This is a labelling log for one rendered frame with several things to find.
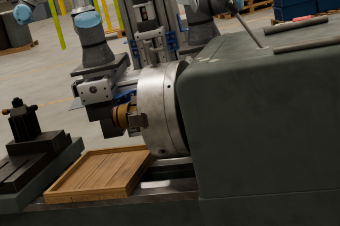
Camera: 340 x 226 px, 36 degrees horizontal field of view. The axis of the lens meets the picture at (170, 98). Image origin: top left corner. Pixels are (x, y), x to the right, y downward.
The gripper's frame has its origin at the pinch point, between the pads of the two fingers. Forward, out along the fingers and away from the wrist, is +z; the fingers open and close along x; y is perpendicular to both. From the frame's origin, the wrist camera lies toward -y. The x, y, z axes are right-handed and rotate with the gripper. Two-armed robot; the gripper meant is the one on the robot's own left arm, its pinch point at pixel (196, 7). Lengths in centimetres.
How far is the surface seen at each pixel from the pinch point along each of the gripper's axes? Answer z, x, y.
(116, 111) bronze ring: 28.0, 11.5, 31.5
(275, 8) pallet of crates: 134, -691, 136
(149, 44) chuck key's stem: 7.2, 9.4, 14.4
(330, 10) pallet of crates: 154, -710, 56
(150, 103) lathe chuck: 22.8, 20.4, 13.0
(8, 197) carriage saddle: 46, 37, 65
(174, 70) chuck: 15.9, 11.3, 7.1
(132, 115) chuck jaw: 26.3, 19.9, 20.6
